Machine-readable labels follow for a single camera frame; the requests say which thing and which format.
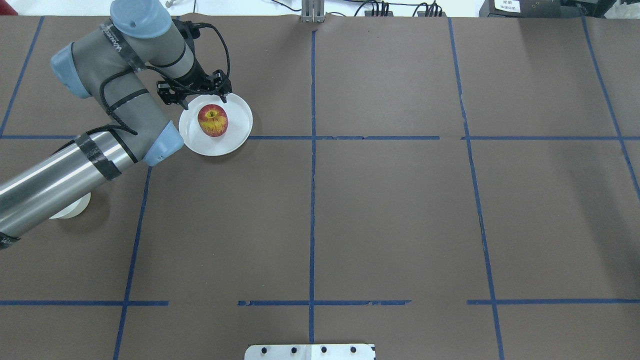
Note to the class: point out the white metal base plate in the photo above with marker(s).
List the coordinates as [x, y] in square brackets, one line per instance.
[335, 351]

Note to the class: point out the black box on table edge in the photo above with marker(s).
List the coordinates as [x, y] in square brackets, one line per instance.
[547, 9]

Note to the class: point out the white bowl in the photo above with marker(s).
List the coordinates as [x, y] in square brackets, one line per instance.
[74, 209]

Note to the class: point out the white round plate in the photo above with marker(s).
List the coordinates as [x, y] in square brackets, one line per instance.
[240, 125]

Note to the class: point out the red yellow apple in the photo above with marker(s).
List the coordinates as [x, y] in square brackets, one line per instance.
[213, 120]

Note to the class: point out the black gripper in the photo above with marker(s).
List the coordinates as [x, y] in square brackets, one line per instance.
[195, 80]

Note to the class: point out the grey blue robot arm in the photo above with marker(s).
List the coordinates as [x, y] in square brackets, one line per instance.
[138, 35]

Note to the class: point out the aluminium frame post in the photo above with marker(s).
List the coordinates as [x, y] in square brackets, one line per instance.
[313, 11]

